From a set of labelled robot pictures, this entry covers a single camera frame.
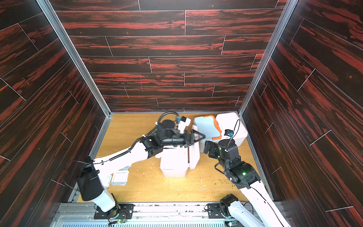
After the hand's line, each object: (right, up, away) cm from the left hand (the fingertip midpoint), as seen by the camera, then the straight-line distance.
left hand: (202, 140), depth 65 cm
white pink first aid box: (+26, +10, +32) cm, 42 cm away
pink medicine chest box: (-13, -14, +14) cm, 23 cm away
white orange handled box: (+8, +6, +26) cm, 28 cm away
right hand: (+8, -2, +6) cm, 10 cm away
